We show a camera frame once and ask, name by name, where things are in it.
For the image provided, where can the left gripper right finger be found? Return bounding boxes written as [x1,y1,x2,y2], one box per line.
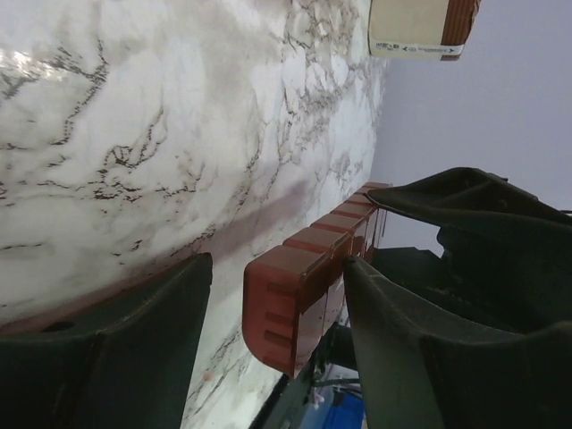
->
[344,257,571,428]

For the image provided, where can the beige cup brown lid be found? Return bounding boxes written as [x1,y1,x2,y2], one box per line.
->
[368,0,481,61]

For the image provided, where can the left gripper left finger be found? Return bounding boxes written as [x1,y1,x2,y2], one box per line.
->
[1,253,213,428]

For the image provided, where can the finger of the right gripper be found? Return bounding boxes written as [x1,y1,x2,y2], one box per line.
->
[367,167,571,332]

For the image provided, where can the dark red weekly pill organizer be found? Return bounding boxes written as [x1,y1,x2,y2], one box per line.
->
[242,182,386,377]

